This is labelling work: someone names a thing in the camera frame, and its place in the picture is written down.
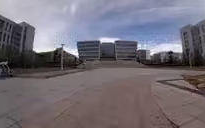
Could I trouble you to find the pale lamp pole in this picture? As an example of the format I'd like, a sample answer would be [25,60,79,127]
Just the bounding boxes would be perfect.
[59,43,66,71]

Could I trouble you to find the wide stone steps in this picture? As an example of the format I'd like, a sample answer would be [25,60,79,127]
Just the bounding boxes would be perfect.
[84,59,146,70]

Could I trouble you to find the dry planting bed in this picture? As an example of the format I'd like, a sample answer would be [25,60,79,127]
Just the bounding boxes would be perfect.
[181,73,205,90]

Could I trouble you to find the wide glass-fronted building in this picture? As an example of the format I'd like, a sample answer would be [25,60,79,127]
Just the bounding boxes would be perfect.
[76,39,139,62]

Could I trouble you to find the grey paved plaza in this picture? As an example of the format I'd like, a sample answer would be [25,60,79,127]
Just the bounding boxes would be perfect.
[0,67,205,128]

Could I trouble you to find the large pale many-windowed building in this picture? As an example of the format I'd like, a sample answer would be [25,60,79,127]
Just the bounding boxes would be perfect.
[0,9,36,55]

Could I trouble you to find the small pale building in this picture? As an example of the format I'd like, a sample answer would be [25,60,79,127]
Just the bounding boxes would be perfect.
[136,49,152,62]

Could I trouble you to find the dark kerb edge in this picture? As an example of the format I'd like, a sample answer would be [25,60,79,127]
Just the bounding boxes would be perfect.
[156,77,205,102]

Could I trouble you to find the tall pale office building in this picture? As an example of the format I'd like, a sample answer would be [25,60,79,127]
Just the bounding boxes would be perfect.
[179,15,205,66]

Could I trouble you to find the raised kerb strip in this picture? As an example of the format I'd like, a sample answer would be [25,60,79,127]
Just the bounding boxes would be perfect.
[11,67,86,80]

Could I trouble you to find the white vehicle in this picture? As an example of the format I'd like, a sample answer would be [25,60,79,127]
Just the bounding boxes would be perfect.
[0,60,13,80]

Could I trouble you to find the row of dark trees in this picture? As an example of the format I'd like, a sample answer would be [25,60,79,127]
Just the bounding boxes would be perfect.
[0,45,62,70]

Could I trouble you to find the low dark building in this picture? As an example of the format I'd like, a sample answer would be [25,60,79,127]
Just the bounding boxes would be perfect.
[36,47,80,68]

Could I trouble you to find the low long building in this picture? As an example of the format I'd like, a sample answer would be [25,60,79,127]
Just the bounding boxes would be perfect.
[151,50,184,65]

